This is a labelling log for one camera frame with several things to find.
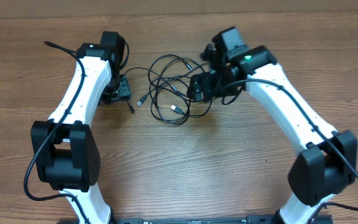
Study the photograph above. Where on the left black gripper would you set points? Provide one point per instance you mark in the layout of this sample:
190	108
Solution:
124	93

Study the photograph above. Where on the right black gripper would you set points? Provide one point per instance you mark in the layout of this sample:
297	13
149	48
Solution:
211	92

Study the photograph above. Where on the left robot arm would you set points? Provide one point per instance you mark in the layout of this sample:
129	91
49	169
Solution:
65	152

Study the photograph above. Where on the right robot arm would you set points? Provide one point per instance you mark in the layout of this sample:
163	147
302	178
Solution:
325	158

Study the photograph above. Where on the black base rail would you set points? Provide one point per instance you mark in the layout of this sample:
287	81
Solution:
250	219

